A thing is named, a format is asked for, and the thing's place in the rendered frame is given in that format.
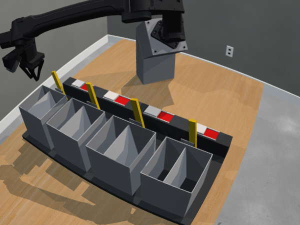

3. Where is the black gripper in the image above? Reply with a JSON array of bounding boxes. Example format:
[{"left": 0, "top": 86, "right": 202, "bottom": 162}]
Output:
[{"left": 19, "top": 40, "right": 45, "bottom": 82}]

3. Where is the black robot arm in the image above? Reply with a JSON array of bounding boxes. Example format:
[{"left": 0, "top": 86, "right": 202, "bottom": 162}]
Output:
[{"left": 0, "top": 0, "right": 186, "bottom": 73}]

